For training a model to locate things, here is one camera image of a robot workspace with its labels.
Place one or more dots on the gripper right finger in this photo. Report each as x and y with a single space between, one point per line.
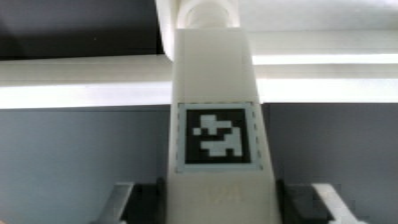
311 204

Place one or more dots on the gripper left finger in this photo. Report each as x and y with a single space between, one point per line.
135 204

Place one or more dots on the white desk top tray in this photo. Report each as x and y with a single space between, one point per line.
281 16

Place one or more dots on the white front fence wall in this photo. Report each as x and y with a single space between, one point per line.
318 67

